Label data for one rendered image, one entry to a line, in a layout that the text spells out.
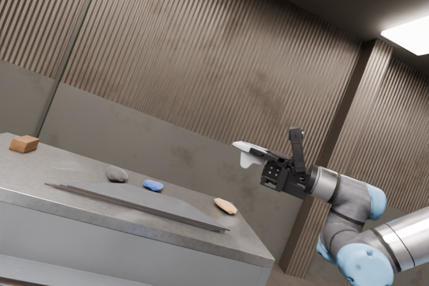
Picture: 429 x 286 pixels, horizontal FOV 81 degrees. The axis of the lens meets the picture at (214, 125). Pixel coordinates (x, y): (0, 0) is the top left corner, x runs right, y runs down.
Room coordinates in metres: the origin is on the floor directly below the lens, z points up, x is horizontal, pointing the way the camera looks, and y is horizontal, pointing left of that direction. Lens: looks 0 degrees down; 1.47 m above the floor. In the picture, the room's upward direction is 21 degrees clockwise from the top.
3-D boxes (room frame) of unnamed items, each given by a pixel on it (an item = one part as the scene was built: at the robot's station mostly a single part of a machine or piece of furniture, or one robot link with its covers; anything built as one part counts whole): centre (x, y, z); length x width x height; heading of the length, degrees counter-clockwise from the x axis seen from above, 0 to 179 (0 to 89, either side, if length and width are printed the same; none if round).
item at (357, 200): (0.59, -0.37, 1.43); 0.11 x 0.08 x 0.09; 77
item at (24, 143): (1.15, 0.78, 1.08); 0.12 x 0.06 x 0.05; 13
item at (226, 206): (1.41, -0.22, 1.07); 0.16 x 0.10 x 0.04; 27
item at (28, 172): (1.15, 0.27, 1.03); 1.30 x 0.60 x 0.04; 104
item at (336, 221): (0.57, -0.36, 1.33); 0.11 x 0.08 x 0.11; 167
